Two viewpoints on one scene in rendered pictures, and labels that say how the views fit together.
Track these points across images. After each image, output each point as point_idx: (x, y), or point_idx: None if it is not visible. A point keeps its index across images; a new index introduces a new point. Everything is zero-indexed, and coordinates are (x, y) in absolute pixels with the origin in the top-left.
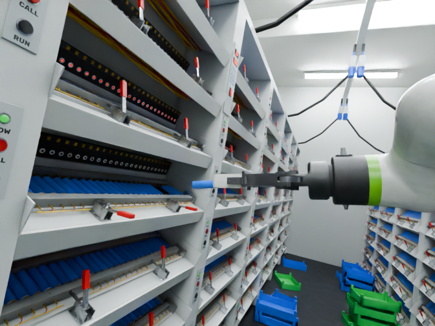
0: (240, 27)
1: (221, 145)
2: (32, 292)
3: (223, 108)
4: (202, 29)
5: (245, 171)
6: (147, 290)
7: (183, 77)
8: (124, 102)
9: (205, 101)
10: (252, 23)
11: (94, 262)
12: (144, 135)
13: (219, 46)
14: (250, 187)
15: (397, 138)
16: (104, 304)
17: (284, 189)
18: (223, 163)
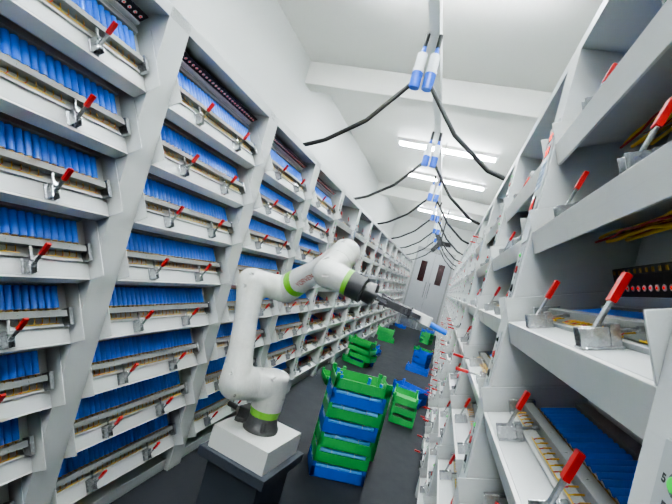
0: (566, 89)
1: (509, 296)
2: None
3: (521, 240)
4: (527, 193)
5: (412, 307)
6: (456, 441)
7: (505, 255)
8: (492, 298)
9: (515, 254)
10: (599, 8)
11: None
12: (484, 313)
13: (536, 176)
14: (407, 316)
15: (353, 265)
16: (460, 427)
17: (385, 306)
18: (509, 325)
